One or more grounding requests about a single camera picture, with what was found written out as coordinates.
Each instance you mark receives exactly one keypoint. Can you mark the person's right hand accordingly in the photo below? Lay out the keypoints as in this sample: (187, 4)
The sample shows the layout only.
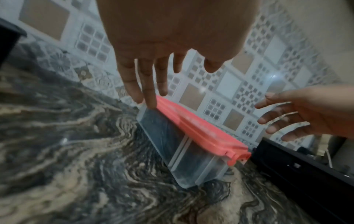
(320, 107)

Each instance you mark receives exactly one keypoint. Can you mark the person's left hand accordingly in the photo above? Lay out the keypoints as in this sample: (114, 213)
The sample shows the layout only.
(177, 26)

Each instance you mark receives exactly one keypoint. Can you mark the black stove appliance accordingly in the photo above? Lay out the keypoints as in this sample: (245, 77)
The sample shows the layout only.
(304, 175)

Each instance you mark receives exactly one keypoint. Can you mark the clear container with red lid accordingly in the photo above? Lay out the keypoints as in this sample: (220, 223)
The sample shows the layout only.
(190, 142)

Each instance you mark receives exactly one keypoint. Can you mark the black box-shaped object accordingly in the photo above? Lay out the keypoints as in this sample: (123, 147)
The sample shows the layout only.
(8, 39)

